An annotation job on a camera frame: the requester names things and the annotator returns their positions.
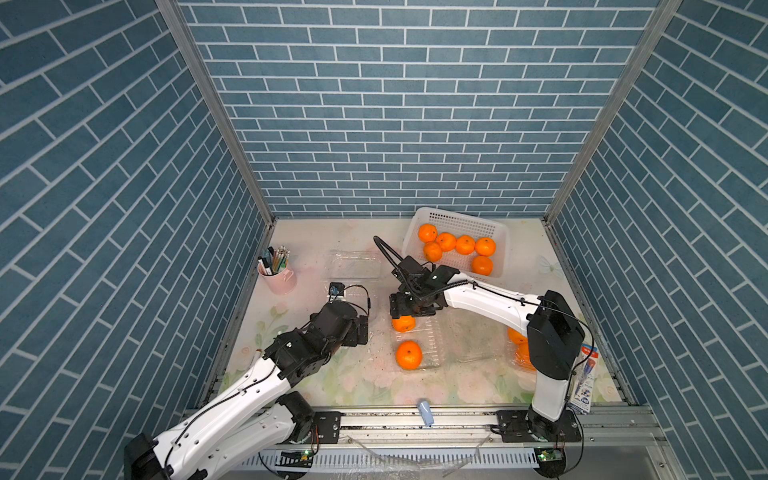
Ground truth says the clear plastic clamshell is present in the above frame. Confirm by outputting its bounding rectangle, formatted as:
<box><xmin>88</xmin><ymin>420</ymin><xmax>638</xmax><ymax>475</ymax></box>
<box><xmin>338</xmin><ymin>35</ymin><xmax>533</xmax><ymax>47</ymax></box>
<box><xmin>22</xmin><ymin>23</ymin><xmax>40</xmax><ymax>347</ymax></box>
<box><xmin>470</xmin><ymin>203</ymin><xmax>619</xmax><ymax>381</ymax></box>
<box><xmin>506</xmin><ymin>328</ymin><xmax>536</xmax><ymax>373</ymax></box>
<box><xmin>391</xmin><ymin>309</ymin><xmax>510</xmax><ymax>370</ymax></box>
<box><xmin>324</xmin><ymin>250</ymin><xmax>383</xmax><ymax>318</ymax></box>

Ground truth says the pink metal pen bucket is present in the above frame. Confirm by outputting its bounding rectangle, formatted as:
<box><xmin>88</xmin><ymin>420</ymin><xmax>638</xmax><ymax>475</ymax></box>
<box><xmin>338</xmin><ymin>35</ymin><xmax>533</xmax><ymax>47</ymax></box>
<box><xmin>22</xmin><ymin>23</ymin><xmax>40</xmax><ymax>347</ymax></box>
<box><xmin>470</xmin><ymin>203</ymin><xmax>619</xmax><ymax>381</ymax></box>
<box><xmin>257</xmin><ymin>246</ymin><xmax>297</xmax><ymax>295</ymax></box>

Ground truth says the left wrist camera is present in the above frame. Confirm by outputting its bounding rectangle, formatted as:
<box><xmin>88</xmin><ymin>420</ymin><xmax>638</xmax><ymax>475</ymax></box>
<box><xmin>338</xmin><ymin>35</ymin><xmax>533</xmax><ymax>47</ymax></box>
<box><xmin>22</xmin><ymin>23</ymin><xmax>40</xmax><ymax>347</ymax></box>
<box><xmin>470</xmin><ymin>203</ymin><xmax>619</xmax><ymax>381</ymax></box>
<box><xmin>328</xmin><ymin>282</ymin><xmax>346</xmax><ymax>302</ymax></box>

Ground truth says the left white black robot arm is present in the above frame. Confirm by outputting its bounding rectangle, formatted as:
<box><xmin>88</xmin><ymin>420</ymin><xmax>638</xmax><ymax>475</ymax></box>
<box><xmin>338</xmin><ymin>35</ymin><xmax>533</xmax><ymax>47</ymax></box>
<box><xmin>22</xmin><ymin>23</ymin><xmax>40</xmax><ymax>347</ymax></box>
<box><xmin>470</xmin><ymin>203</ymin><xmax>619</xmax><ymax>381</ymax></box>
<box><xmin>124</xmin><ymin>300</ymin><xmax>369</xmax><ymax>479</ymax></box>

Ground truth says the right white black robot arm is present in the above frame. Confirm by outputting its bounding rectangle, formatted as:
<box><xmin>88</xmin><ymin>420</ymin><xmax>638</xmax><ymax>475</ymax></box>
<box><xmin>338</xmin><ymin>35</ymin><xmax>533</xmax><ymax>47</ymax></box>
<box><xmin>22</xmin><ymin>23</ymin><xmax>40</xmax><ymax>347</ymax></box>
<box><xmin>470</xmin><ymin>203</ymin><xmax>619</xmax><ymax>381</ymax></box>
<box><xmin>389</xmin><ymin>257</ymin><xmax>585</xmax><ymax>423</ymax></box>

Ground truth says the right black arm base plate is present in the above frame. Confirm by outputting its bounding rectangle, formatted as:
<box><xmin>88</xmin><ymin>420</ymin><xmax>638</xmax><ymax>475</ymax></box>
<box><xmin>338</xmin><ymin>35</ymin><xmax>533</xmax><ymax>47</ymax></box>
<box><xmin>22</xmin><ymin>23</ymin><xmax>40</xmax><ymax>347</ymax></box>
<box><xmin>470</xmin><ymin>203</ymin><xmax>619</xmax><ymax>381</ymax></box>
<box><xmin>490</xmin><ymin>408</ymin><xmax>583</xmax><ymax>444</ymax></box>

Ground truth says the small light blue cylinder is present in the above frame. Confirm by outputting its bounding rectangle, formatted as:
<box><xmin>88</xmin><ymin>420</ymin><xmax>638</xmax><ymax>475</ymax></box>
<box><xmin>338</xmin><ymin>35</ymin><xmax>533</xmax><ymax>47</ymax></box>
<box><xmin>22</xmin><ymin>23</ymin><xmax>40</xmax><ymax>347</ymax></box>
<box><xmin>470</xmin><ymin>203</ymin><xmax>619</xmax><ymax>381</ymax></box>
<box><xmin>417</xmin><ymin>400</ymin><xmax>435</xmax><ymax>427</ymax></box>

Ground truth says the white perforated plastic basket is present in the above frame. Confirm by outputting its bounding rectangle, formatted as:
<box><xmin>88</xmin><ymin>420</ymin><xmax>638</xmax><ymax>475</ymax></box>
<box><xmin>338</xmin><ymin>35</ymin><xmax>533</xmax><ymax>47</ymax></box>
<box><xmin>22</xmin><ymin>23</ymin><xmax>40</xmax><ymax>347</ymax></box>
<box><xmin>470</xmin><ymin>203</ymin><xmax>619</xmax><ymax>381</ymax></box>
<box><xmin>401</xmin><ymin>207</ymin><xmax>509</xmax><ymax>280</ymax></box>

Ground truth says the blue white packaged item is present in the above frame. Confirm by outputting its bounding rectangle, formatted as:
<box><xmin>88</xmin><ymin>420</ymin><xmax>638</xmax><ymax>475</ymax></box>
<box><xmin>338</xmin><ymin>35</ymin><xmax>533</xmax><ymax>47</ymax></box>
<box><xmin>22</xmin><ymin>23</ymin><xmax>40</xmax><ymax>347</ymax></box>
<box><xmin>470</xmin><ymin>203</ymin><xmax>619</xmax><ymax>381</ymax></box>
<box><xmin>568</xmin><ymin>344</ymin><xmax>599</xmax><ymax>415</ymax></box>

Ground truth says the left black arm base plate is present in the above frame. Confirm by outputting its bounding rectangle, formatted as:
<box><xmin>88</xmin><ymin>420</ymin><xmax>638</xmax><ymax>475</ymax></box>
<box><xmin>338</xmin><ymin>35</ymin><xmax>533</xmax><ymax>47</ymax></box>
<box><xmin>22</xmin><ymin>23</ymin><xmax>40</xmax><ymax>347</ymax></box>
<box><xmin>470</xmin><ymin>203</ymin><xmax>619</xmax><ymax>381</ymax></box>
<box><xmin>288</xmin><ymin>411</ymin><xmax>342</xmax><ymax>444</ymax></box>

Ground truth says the orange box three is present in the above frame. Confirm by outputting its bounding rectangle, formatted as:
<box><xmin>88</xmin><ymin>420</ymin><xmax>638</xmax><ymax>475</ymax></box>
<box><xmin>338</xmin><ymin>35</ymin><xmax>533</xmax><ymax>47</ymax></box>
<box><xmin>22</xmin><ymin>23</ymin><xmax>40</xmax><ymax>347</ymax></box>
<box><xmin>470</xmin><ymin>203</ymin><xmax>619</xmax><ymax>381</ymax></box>
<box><xmin>395</xmin><ymin>340</ymin><xmax>423</xmax><ymax>371</ymax></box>
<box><xmin>455</xmin><ymin>235</ymin><xmax>475</xmax><ymax>255</ymax></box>

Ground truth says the orange box one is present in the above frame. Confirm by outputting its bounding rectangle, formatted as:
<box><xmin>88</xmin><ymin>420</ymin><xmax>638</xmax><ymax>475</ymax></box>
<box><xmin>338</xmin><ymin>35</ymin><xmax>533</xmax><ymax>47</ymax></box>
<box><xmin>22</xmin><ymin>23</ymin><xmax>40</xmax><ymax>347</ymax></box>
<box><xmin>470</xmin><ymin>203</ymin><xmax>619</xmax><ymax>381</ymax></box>
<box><xmin>471</xmin><ymin>255</ymin><xmax>494</xmax><ymax>276</ymax></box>
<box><xmin>417</xmin><ymin>223</ymin><xmax>438</xmax><ymax>244</ymax></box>

